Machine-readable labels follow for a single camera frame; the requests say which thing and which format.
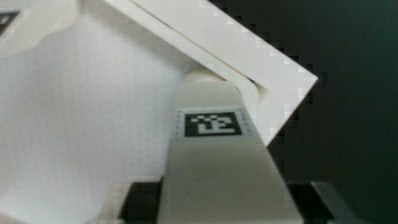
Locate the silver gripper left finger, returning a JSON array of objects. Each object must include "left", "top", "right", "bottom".
[{"left": 88, "top": 181, "right": 166, "bottom": 224}]

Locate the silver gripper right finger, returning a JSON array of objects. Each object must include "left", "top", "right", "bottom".
[{"left": 288, "top": 182, "right": 360, "bottom": 224}]

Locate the white leg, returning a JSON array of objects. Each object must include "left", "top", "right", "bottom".
[
  {"left": 0, "top": 0, "right": 82, "bottom": 59},
  {"left": 157, "top": 69, "right": 304, "bottom": 224}
]

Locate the white desk top tray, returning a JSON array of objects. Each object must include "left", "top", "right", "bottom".
[{"left": 0, "top": 0, "right": 317, "bottom": 224}]

